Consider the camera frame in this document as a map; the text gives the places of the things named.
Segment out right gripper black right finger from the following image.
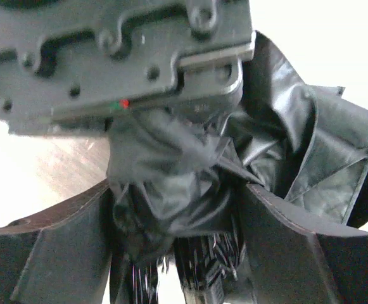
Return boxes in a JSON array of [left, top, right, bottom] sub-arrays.
[[239, 184, 368, 303]]

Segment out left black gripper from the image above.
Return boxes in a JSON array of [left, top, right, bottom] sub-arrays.
[[0, 1, 256, 135]]

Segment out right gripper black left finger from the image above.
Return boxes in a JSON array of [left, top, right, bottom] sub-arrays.
[[0, 181, 111, 303]]

